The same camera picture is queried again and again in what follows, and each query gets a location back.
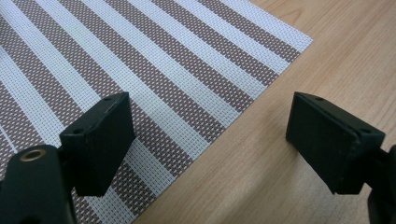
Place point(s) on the brown white striped placemat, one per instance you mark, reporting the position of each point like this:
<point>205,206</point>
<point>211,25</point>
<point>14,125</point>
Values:
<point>149,77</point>

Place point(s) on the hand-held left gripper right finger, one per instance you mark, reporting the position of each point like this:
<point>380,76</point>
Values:
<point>327,146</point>

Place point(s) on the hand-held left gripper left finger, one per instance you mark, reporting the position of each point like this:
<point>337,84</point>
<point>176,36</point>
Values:
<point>98,149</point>

